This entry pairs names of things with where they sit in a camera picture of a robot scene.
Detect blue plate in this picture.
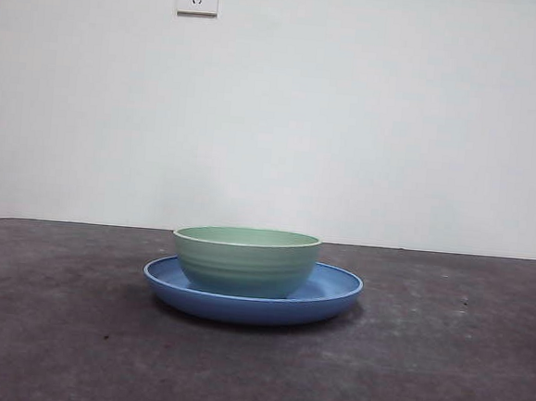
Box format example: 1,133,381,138
138,247,366,335

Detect green ribbed bowl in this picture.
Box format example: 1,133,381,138
168,221,325,303

